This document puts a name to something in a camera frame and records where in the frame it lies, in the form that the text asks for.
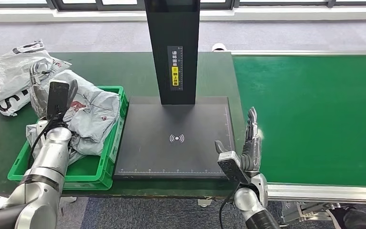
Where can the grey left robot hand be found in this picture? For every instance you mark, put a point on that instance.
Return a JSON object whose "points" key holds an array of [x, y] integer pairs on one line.
{"points": [[39, 101]]}

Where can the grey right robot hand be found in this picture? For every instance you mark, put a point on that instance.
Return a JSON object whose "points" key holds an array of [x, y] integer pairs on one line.
{"points": [[252, 151]]}

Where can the plain grey parcel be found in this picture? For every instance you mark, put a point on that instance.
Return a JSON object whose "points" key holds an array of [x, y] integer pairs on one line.
{"points": [[31, 134]]}

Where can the grey parcel with red print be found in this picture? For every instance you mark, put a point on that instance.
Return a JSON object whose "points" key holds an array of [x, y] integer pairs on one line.
{"points": [[97, 126]]}

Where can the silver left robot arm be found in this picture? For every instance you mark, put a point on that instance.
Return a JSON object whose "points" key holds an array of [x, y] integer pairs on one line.
{"points": [[50, 158]]}

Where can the green conveyor belt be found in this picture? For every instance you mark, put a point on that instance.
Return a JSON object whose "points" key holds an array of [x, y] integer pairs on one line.
{"points": [[296, 110]]}

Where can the black inbound scanner machine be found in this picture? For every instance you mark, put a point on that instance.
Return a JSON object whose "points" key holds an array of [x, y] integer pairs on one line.
{"points": [[172, 31]]}

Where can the white bag with black letters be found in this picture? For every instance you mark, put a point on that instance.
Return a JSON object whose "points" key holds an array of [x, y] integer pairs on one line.
{"points": [[7, 104]]}

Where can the crumpled white plastic bag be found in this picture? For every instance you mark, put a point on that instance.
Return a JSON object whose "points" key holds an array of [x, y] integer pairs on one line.
{"points": [[9, 72]]}

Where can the dark green table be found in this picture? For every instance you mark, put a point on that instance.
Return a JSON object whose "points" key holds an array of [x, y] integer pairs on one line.
{"points": [[107, 69]]}

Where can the green plastic crate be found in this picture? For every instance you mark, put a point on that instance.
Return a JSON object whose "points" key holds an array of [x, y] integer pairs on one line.
{"points": [[91, 170]]}

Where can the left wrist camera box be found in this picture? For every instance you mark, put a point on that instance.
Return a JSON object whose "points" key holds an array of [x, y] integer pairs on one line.
{"points": [[58, 98]]}

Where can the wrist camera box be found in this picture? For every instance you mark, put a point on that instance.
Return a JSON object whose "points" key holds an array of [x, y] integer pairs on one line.
{"points": [[232, 167], [58, 98]]}

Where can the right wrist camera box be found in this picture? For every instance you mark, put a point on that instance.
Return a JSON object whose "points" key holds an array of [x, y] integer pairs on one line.
{"points": [[232, 167]]}

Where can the white table foot bracket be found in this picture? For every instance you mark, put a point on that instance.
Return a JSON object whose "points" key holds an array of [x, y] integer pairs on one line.
{"points": [[205, 202], [68, 199]]}

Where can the aluminium conveyor frame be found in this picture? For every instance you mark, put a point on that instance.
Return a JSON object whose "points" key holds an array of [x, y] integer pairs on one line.
{"points": [[312, 192]]}

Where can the metal conveyor support bracket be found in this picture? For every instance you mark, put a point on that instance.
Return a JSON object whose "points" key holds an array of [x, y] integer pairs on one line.
{"points": [[309, 211]]}

